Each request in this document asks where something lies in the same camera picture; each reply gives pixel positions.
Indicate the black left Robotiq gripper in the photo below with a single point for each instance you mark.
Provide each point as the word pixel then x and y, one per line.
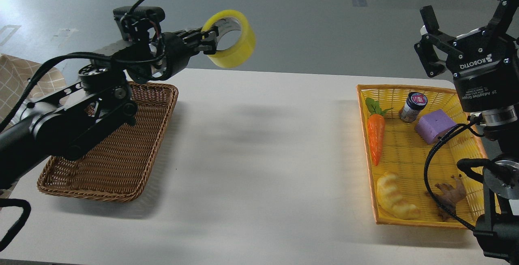
pixel 180 46

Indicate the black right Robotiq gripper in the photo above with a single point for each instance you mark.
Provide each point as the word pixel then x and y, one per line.
pixel 484 62

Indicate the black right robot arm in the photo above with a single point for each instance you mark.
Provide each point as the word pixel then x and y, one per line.
pixel 496 230

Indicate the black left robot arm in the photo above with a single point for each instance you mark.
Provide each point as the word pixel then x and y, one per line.
pixel 70 122

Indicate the small dark jar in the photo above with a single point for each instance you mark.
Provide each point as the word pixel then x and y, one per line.
pixel 414 104

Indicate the purple foam block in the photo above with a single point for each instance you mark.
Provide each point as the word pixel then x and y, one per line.
pixel 434 125

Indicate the yellow wicker basket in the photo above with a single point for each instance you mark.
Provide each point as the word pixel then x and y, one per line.
pixel 404 153

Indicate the orange toy carrot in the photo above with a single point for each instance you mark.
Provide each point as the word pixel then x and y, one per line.
pixel 375 128

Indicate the brown wicker basket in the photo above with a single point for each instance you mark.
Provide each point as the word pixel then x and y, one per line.
pixel 118 168

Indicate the brown toy root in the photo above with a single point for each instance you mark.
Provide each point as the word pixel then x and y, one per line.
pixel 450 196

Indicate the yellow toy croissant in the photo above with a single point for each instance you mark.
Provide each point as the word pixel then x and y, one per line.
pixel 391 199

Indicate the beige checkered cloth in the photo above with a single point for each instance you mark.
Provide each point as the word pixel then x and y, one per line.
pixel 16 73

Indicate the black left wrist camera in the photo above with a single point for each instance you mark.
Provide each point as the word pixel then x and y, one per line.
pixel 135 25

